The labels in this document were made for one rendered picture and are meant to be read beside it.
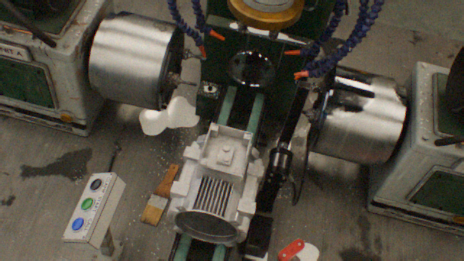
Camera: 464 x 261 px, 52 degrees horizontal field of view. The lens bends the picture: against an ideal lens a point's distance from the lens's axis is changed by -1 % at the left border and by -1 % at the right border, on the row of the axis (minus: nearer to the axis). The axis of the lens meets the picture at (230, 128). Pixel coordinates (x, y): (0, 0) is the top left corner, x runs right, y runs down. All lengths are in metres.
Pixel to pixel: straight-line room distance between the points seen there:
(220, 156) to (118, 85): 0.36
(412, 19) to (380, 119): 2.31
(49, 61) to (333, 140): 0.75
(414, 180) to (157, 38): 0.76
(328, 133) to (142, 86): 0.49
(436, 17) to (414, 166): 2.40
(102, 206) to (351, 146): 0.63
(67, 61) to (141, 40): 0.19
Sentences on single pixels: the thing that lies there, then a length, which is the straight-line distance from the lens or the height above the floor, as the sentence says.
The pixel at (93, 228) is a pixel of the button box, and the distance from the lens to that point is 1.08.
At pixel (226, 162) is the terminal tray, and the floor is 1.13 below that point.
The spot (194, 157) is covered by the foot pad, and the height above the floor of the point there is 1.08.
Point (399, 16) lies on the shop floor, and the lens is 3.50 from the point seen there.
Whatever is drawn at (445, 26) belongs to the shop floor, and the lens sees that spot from 3.59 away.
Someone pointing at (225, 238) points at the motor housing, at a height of 0.96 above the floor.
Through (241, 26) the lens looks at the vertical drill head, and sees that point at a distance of 1.16.
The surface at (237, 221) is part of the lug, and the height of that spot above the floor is 1.09.
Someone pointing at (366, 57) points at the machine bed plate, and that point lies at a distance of 1.89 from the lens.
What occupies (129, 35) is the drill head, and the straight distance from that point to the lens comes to 1.28.
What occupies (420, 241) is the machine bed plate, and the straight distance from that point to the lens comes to 1.53.
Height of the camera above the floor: 2.05
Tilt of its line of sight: 54 degrees down
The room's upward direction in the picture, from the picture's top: 11 degrees clockwise
